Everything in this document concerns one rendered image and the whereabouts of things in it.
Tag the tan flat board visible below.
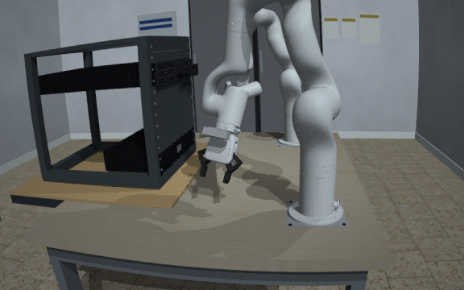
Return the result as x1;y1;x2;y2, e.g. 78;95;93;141
10;143;208;209

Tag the black metal rack frame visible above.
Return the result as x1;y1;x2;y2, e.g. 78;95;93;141
24;35;197;189

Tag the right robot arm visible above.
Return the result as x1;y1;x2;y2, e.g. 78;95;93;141
236;8;303;146

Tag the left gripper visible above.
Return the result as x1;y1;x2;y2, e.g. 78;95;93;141
198;134;242;184

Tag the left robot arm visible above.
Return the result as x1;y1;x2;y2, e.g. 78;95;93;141
201;0;343;226

